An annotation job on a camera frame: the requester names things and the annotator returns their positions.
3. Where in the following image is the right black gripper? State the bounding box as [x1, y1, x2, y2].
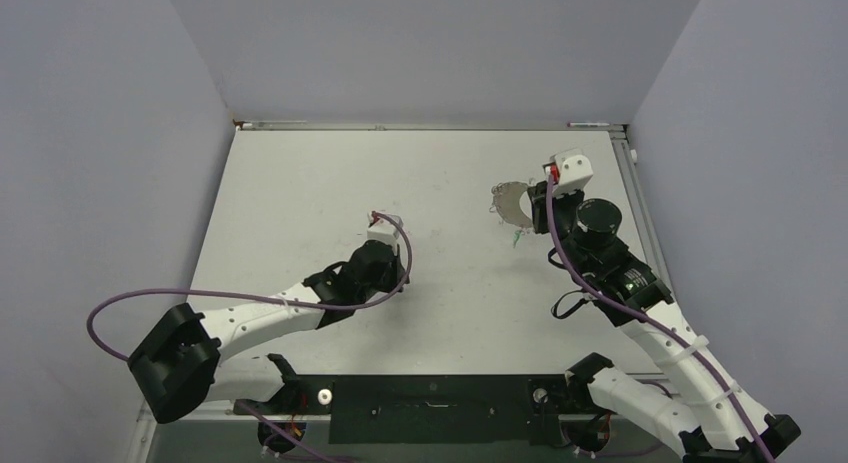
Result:
[529, 179, 593, 277]

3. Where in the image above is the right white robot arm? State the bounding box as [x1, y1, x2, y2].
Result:
[526, 181, 801, 462]

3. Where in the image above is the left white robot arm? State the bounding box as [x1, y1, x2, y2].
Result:
[128, 239, 409, 424]

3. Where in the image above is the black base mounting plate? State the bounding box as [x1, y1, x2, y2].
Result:
[234, 374, 600, 445]

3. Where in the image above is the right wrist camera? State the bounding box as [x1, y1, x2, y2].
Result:
[543, 149, 594, 198]

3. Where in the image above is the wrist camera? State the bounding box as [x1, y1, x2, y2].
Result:
[366, 212, 402, 247]
[543, 149, 594, 198]

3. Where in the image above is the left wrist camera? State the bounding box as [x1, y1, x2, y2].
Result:
[366, 212, 402, 247]

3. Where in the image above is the aluminium rail right edge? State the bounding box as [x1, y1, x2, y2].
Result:
[609, 131, 673, 290]

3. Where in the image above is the aluminium rail edge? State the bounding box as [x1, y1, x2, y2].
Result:
[234, 121, 627, 133]
[609, 131, 673, 290]

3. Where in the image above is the aluminium rail back edge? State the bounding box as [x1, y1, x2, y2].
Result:
[234, 121, 627, 133]

